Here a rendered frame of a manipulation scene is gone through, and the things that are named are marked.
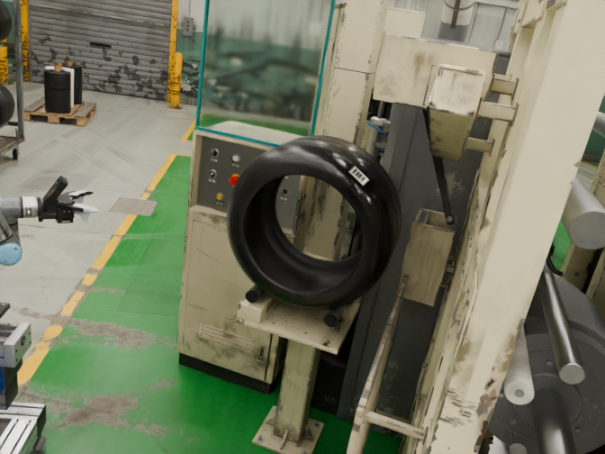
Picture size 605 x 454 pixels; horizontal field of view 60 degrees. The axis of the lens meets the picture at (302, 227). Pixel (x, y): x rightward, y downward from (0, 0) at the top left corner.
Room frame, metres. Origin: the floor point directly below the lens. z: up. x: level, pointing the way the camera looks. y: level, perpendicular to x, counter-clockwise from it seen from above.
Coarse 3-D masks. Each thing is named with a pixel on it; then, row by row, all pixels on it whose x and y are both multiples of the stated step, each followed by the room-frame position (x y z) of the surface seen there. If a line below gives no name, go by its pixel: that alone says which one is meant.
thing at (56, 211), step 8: (40, 200) 1.67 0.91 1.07; (56, 200) 1.70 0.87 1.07; (64, 200) 1.72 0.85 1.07; (72, 200) 1.73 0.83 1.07; (40, 208) 1.66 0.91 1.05; (48, 208) 1.69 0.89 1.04; (56, 208) 1.71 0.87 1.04; (64, 208) 1.70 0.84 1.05; (40, 216) 1.67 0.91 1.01; (48, 216) 1.69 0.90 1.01; (56, 216) 1.70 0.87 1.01; (64, 216) 1.71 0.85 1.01; (72, 216) 1.72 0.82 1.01
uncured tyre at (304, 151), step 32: (256, 160) 1.59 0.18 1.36; (288, 160) 1.53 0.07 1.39; (320, 160) 1.51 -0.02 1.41; (352, 160) 1.53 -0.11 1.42; (256, 192) 1.54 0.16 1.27; (352, 192) 1.47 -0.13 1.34; (384, 192) 1.52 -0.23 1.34; (256, 224) 1.79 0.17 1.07; (384, 224) 1.47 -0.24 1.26; (256, 256) 1.69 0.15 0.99; (288, 256) 1.78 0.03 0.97; (352, 256) 1.75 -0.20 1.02; (384, 256) 1.46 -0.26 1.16; (288, 288) 1.51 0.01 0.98; (320, 288) 1.67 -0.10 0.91; (352, 288) 1.46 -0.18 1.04
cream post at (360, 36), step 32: (352, 0) 1.89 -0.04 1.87; (384, 0) 1.89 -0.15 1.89; (352, 32) 1.88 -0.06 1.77; (352, 64) 1.88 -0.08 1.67; (352, 96) 1.87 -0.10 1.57; (352, 128) 1.87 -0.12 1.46; (320, 192) 1.89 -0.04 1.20; (320, 224) 1.88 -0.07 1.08; (288, 352) 1.89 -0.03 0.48; (320, 352) 1.96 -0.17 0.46; (288, 384) 1.89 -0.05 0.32; (288, 416) 1.88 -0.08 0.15
